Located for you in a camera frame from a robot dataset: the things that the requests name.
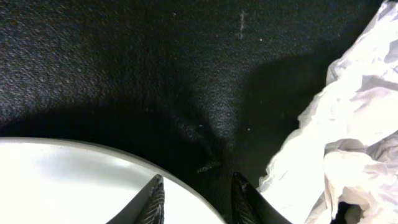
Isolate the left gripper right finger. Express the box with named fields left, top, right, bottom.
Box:
left=231, top=172, right=291, bottom=224

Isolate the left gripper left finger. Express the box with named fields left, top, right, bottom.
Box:
left=107, top=174, right=165, bottom=224

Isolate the white round plate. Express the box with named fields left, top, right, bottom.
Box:
left=1, top=138, right=223, bottom=223

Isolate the large white napkin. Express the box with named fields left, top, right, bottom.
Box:
left=259, top=1, right=397, bottom=223

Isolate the round black tray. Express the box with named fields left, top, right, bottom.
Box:
left=1, top=0, right=381, bottom=223

